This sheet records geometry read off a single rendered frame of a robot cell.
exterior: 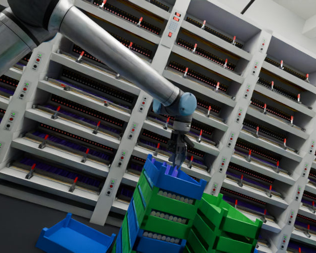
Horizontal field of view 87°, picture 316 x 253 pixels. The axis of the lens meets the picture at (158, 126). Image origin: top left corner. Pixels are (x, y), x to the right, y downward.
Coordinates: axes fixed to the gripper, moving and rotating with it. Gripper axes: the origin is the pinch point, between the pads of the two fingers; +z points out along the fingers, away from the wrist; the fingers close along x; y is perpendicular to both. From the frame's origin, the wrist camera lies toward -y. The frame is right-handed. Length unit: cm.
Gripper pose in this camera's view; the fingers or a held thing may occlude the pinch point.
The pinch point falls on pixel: (176, 166)
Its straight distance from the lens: 94.9
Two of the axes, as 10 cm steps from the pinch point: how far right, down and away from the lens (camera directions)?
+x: 6.5, 1.8, -7.4
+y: -7.4, -0.6, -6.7
